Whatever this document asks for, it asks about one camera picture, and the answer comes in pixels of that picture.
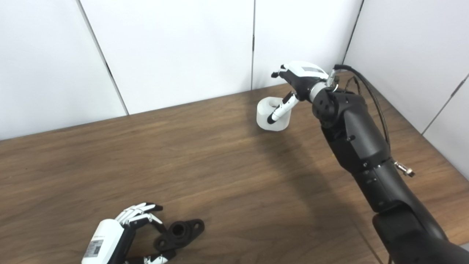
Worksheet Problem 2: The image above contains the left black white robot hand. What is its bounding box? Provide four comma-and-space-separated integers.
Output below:
81, 202, 176, 264

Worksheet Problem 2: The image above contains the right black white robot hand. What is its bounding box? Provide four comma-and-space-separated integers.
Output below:
267, 61, 329, 124

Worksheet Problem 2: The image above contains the round white piece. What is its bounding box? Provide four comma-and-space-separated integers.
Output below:
256, 96, 292, 132

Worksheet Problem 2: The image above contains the black flanged holder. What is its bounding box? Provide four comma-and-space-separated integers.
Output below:
154, 219, 205, 252

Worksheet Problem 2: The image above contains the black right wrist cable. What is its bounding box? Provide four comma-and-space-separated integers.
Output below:
328, 64, 416, 177

